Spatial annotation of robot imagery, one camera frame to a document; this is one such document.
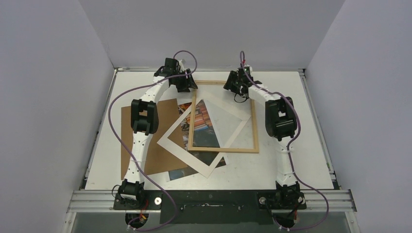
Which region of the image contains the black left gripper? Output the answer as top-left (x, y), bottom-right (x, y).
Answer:
top-left (172, 69), bottom-right (197, 93)

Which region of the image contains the clear acrylic sheet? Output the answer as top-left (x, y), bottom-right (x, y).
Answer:
top-left (196, 80), bottom-right (253, 148)

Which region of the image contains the colourful photo print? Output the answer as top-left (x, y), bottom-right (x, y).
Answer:
top-left (168, 100), bottom-right (220, 181)

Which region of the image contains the wooden picture frame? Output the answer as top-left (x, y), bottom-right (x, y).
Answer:
top-left (188, 90), bottom-right (259, 153)

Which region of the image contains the white mat board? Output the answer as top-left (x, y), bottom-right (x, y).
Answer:
top-left (158, 92), bottom-right (254, 178)

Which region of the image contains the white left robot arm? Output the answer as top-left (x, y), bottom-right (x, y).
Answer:
top-left (122, 58), bottom-right (198, 187)

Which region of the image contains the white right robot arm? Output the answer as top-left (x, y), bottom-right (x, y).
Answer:
top-left (223, 66), bottom-right (298, 188)

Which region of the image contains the brown cardboard backing board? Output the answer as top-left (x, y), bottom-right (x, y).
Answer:
top-left (121, 99), bottom-right (188, 175)

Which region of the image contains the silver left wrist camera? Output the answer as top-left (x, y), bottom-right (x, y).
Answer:
top-left (178, 59), bottom-right (186, 67)

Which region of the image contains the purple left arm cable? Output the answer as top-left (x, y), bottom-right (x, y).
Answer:
top-left (107, 50), bottom-right (198, 232)

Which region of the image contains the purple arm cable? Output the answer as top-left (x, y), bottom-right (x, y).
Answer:
top-left (107, 50), bottom-right (198, 232)
top-left (239, 50), bottom-right (330, 232)

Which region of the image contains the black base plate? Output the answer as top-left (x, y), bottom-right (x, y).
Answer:
top-left (113, 190), bottom-right (307, 225)

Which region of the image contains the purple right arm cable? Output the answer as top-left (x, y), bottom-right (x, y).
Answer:
top-left (239, 50), bottom-right (330, 232)

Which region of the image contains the aluminium front rail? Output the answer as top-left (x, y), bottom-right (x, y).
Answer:
top-left (67, 190), bottom-right (357, 213)

